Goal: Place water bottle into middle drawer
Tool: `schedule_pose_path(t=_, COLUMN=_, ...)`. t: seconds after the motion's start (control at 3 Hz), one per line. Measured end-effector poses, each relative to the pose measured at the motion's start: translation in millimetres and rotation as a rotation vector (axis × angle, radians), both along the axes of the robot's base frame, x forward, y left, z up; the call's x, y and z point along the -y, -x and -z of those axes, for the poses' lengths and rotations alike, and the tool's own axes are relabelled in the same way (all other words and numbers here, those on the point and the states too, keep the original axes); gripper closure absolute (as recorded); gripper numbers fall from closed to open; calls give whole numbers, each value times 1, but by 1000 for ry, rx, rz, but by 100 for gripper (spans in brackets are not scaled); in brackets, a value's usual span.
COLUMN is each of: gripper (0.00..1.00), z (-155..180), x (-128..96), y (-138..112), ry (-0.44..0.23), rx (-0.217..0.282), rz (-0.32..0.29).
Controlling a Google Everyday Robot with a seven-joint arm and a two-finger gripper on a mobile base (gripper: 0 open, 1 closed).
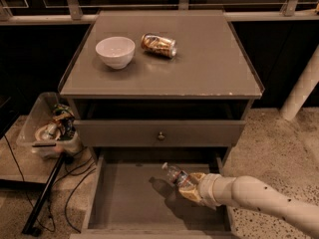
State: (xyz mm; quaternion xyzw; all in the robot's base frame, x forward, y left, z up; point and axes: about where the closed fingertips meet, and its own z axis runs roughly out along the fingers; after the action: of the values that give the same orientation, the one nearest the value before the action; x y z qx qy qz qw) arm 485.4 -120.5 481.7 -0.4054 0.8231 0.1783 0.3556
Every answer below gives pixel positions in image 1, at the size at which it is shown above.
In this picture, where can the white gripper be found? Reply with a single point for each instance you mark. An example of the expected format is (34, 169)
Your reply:
(206, 189)

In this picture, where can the clear plastic water bottle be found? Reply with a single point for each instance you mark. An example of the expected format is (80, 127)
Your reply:
(177, 177)

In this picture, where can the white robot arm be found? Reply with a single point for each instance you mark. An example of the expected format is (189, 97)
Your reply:
(249, 193)

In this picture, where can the round brass drawer knob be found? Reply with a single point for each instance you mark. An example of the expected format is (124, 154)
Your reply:
(161, 136)

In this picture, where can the open middle drawer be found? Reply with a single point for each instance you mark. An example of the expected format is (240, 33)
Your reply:
(133, 199)

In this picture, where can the grey wooden drawer cabinet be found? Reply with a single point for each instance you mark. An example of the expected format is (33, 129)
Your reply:
(210, 78)

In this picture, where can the closed upper drawer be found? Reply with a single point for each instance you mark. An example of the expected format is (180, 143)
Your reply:
(144, 133)

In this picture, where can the clutter items inside bin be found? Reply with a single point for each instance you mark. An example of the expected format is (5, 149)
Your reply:
(60, 127)

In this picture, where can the crushed gold soda can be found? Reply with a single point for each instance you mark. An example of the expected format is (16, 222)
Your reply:
(159, 45)

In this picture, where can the white ceramic bowl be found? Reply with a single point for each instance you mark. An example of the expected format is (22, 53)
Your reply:
(116, 52)

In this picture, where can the clear plastic storage bin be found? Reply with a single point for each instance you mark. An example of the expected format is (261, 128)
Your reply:
(39, 115)

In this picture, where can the white diagonal support pole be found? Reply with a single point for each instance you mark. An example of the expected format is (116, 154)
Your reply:
(303, 88)

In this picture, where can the black metal stand leg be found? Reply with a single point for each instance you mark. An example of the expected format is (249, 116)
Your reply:
(29, 228)

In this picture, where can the metal window railing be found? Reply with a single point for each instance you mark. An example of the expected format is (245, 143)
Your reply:
(44, 12)

